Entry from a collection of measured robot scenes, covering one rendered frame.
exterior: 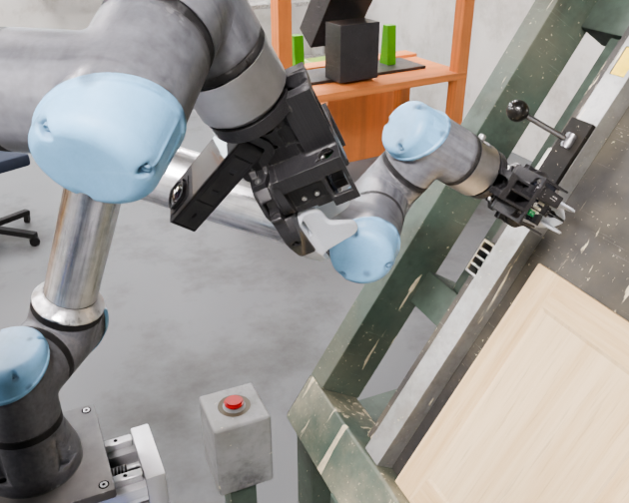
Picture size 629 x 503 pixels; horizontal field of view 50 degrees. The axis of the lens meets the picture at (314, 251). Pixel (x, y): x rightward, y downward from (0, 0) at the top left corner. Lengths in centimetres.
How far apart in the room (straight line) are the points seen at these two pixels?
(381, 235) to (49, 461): 67
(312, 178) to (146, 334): 282
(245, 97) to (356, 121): 475
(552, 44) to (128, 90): 116
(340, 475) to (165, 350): 191
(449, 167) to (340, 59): 333
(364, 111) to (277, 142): 470
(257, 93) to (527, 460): 83
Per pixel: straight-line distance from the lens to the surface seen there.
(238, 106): 50
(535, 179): 97
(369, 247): 75
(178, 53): 41
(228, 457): 144
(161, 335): 332
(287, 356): 311
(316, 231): 62
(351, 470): 139
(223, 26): 46
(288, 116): 53
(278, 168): 56
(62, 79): 40
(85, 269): 110
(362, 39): 423
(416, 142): 83
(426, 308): 145
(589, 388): 113
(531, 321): 120
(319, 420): 149
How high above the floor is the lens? 187
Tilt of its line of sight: 28 degrees down
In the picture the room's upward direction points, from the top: straight up
